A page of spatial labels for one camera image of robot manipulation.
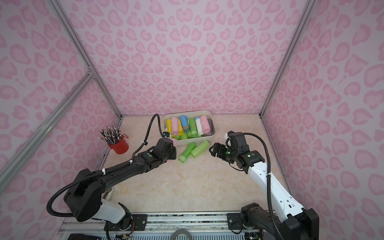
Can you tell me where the pink roll with label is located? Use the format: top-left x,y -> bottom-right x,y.
200,115 -> 211,134

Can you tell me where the yellow roll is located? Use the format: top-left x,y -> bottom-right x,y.
178,119 -> 184,136
166,119 -> 172,135

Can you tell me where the grey roll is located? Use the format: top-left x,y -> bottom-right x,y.
207,119 -> 215,136

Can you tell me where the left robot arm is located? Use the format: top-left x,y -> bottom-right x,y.
46,137 -> 177,230

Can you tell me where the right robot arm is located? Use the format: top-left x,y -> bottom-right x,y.
209,131 -> 320,240

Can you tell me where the light green roll upper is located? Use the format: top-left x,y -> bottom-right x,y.
191,141 -> 210,158

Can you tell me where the white plastic storage box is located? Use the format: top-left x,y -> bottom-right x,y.
163,110 -> 216,146

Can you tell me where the red pen holder cup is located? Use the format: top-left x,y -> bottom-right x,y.
108,135 -> 129,155

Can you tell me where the bundle of pens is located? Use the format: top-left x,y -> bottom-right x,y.
100,127 -> 123,146

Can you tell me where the small white stapler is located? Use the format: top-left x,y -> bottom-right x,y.
102,188 -> 115,201

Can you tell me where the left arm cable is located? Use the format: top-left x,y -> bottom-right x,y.
130,113 -> 164,163

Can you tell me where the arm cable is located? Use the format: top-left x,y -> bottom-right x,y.
242,132 -> 286,240
130,113 -> 164,163

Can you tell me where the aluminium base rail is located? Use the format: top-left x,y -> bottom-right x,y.
55,209 -> 319,240

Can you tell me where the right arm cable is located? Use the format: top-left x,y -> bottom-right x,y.
242,132 -> 286,240

